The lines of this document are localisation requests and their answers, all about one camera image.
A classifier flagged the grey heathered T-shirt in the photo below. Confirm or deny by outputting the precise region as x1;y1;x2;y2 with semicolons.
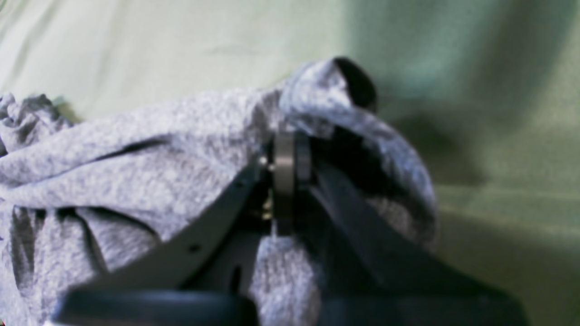
1;58;439;326

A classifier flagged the green table cloth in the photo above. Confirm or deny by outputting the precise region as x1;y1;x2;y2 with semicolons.
1;0;579;326

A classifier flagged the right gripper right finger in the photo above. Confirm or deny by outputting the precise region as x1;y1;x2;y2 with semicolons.
295;133;528;326

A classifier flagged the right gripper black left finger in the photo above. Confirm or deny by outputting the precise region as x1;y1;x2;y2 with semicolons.
50;132;296;326

